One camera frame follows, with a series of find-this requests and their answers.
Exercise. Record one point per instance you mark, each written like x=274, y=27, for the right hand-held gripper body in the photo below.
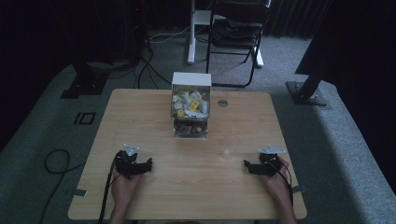
x=268, y=161

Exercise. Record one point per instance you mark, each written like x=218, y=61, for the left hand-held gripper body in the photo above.
x=129, y=162

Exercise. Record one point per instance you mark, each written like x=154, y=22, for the person's right hand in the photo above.
x=275, y=183

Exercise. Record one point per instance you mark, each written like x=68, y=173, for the person's left hand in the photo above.
x=124, y=188

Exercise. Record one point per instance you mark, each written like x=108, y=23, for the wooden table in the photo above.
x=174, y=186

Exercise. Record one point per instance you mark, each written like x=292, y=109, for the pile of dark packets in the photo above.
x=190, y=128

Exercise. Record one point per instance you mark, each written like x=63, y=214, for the grey table grommet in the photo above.
x=222, y=103

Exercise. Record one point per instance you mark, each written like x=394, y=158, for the pile of white yellow packets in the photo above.
x=190, y=104

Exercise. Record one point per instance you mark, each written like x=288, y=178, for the black stand with bolted base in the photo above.
x=306, y=90

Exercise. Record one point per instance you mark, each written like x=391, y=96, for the black stand base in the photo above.
x=84, y=87

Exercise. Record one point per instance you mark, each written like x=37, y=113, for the white dispenser box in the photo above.
x=191, y=79

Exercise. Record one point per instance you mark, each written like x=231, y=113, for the black folding chair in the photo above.
x=236, y=31

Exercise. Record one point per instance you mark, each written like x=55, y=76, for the white desk frame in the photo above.
x=193, y=31

